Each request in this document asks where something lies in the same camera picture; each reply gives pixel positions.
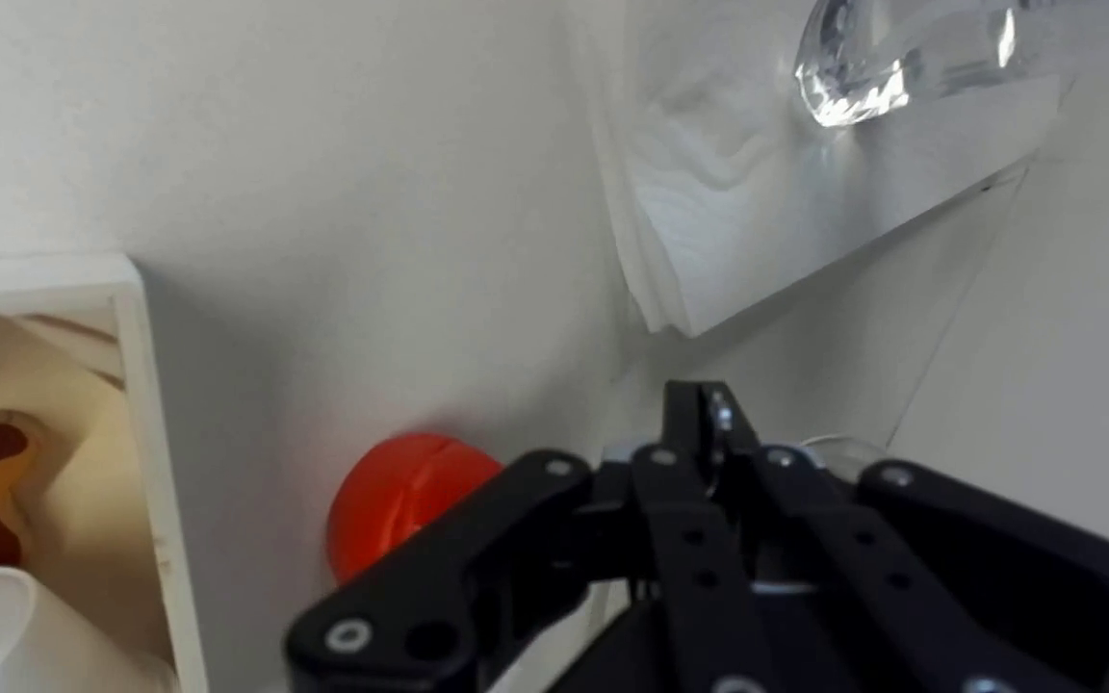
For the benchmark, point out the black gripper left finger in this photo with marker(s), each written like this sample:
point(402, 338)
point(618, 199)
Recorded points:
point(502, 565)

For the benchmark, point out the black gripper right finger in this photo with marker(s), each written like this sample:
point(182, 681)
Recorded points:
point(943, 578)

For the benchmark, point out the red round cap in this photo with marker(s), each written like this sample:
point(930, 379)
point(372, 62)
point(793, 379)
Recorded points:
point(387, 495)

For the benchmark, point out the pale wooden box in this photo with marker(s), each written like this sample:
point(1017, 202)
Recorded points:
point(131, 388)

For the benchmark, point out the clear plastic bag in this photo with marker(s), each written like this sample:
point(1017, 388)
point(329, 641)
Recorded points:
point(709, 196)

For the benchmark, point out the small white cup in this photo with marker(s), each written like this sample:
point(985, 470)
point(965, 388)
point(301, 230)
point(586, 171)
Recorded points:
point(1, 637)

